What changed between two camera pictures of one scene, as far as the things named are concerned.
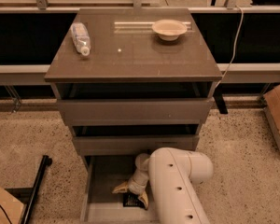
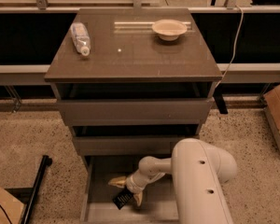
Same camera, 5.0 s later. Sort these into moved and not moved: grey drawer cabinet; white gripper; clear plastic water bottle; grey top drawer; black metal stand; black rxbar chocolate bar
Moved: white gripper; black rxbar chocolate bar
Not moved: grey drawer cabinet; black metal stand; clear plastic water bottle; grey top drawer
